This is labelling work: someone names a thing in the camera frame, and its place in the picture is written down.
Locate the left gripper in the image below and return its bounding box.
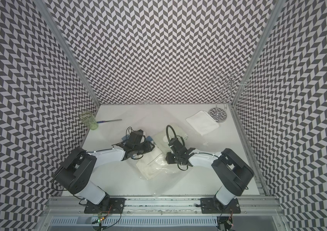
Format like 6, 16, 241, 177
134, 141, 156, 156

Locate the blue and beige towel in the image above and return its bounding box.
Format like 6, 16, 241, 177
121, 134, 153, 145

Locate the clear plastic vacuum bag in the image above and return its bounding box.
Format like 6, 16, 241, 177
95, 105, 217, 196

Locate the white towel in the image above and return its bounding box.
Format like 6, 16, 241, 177
136, 147, 168, 180

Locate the white cloth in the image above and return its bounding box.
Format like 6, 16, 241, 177
186, 111, 220, 136

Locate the pale green towel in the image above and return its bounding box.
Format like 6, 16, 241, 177
152, 124, 188, 155

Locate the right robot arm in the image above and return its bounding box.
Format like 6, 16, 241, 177
166, 138, 254, 208

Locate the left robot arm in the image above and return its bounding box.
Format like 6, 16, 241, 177
52, 130, 155, 205

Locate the green glass cup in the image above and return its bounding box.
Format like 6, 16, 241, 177
79, 111, 98, 130

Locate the purple handled utensil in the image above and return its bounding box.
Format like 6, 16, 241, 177
97, 119, 122, 124

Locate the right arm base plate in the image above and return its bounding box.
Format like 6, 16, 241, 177
200, 197, 241, 214

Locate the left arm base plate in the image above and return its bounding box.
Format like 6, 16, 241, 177
84, 197, 126, 214

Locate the chrome wire mug stand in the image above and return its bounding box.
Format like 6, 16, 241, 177
208, 72, 250, 123

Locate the aluminium front rail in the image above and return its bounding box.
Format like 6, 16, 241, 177
43, 195, 284, 216

